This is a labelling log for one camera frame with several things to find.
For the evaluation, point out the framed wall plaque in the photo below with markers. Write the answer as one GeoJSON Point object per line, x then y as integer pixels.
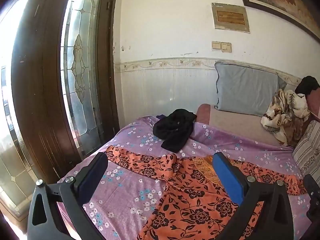
{"type": "Point", "coordinates": [230, 17]}

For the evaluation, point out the striped pillow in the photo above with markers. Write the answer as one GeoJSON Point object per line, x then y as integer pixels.
{"type": "Point", "coordinates": [307, 150]}

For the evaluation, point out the beige floral blanket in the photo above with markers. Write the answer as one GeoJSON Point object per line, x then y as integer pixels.
{"type": "Point", "coordinates": [282, 120]}

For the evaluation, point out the pink quilted mattress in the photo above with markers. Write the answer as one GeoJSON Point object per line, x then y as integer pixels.
{"type": "Point", "coordinates": [232, 122]}

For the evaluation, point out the dark red headboard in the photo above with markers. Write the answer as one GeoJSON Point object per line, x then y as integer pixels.
{"type": "Point", "coordinates": [315, 105]}

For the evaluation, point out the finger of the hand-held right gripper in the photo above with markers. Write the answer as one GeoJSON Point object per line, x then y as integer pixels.
{"type": "Point", "coordinates": [312, 195]}

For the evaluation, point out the grey-blue pillow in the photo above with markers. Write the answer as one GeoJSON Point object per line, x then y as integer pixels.
{"type": "Point", "coordinates": [245, 90]}

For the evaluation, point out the black cloth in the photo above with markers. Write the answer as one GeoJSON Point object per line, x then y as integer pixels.
{"type": "Point", "coordinates": [308, 85]}

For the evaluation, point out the purple floral bedsheet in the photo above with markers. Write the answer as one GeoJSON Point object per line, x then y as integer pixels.
{"type": "Point", "coordinates": [130, 187]}

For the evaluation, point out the orange black floral garment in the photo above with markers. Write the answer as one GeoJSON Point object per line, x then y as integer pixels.
{"type": "Point", "coordinates": [190, 192]}

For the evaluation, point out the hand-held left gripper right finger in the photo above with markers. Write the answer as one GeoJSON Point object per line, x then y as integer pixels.
{"type": "Point", "coordinates": [228, 178]}

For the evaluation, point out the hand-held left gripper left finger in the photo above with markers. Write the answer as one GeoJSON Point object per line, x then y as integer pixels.
{"type": "Point", "coordinates": [92, 178]}

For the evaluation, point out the wooden door with stained glass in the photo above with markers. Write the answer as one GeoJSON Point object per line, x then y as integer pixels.
{"type": "Point", "coordinates": [32, 92]}

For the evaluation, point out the beige wall light switch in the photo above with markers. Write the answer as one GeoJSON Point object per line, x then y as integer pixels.
{"type": "Point", "coordinates": [226, 47]}
{"type": "Point", "coordinates": [216, 46]}

